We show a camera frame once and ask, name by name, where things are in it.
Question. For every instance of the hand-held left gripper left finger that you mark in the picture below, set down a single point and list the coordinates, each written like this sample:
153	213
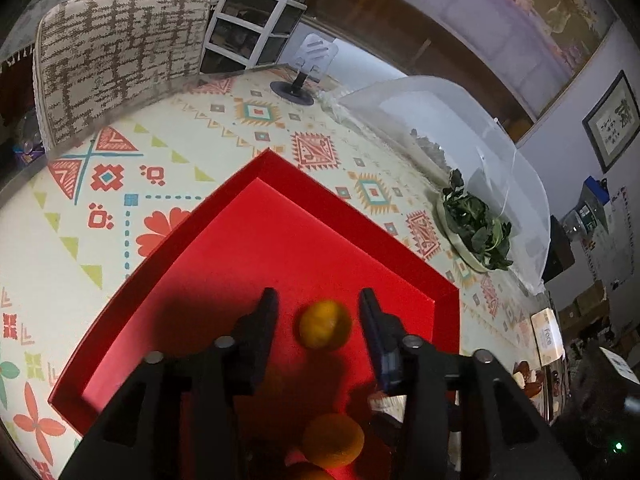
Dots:
263	331

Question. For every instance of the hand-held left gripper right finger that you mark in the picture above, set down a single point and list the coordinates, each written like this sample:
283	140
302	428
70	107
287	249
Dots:
378	340

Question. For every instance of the orange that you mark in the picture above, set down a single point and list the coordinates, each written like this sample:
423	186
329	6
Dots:
325	324
310	474
333	439

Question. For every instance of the red tray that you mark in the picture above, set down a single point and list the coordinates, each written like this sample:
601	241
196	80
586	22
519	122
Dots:
280	240

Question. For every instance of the bowl of green vegetables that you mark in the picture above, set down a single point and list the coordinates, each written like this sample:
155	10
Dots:
475	225

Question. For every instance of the white box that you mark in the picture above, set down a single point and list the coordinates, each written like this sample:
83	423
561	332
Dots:
547	337

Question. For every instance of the patterned tablecloth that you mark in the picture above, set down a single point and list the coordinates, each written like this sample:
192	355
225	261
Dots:
165	180

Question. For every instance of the transparent food cover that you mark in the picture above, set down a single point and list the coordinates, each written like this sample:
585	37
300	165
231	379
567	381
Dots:
450	135

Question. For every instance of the phone stand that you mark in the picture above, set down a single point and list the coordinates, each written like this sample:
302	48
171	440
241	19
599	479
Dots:
307	67

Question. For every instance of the patterned upholstered chair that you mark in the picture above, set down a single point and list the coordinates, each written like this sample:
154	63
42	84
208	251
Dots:
120	55

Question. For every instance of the white drawer cabinet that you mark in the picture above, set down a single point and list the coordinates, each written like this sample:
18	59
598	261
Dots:
255	15

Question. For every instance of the framed calligraphy picture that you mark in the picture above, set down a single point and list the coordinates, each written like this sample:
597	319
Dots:
612	120

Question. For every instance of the large wall painting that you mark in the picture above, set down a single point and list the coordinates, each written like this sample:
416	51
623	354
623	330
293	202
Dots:
540	15

